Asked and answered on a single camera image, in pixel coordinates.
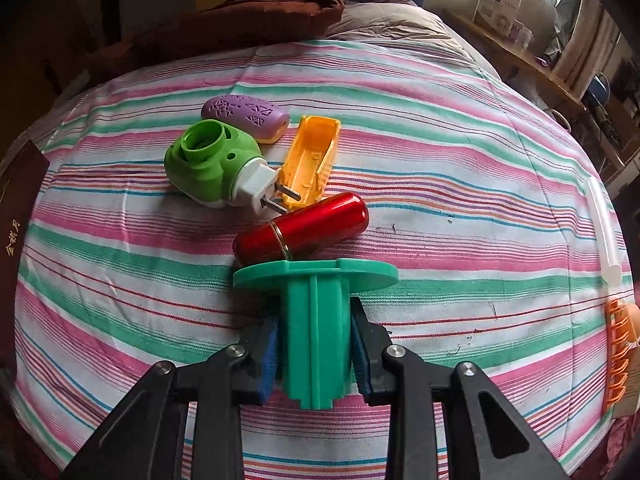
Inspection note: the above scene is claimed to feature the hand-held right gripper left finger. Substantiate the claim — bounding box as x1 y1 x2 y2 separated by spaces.
60 316 281 480

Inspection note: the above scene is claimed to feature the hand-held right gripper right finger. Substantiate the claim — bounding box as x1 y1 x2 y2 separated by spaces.
349 297 571 480

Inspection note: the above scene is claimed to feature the green plastic spool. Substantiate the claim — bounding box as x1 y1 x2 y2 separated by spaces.
232 258 399 411

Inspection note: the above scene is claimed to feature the orange plastic case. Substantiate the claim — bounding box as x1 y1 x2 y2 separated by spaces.
277 115 342 210

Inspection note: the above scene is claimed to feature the green plug-in device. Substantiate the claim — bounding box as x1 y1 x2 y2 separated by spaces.
165 119 301 217

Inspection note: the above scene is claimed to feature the purple oval case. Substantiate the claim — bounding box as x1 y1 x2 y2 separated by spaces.
201 94 291 144

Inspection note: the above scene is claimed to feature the red metal cylinder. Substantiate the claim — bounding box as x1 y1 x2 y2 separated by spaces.
232 191 370 268

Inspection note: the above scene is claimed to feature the striped bed sheet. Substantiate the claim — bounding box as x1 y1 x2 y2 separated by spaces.
10 37 633 480

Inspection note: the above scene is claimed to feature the orange hair claw clip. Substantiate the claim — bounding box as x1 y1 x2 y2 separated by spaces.
602 297 640 413

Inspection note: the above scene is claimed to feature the white plastic tube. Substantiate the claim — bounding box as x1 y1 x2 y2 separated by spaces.
585 176 623 288

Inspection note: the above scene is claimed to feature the dark red booklet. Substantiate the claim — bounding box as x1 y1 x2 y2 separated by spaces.
0 140 52 361

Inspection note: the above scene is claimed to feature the beige duvet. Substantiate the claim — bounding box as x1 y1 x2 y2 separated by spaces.
325 0 501 76

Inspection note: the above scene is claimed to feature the wooden side table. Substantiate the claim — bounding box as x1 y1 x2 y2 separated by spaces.
447 10 588 113

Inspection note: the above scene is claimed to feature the brown quilt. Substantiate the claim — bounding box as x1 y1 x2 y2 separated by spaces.
85 0 346 86

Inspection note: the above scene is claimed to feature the blue container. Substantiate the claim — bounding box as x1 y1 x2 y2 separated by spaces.
587 74 613 106

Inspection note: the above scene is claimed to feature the white cardboard box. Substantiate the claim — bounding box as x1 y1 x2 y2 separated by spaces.
472 0 523 37

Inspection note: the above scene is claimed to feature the pale patterned curtain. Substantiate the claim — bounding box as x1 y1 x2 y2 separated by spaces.
550 0 621 101

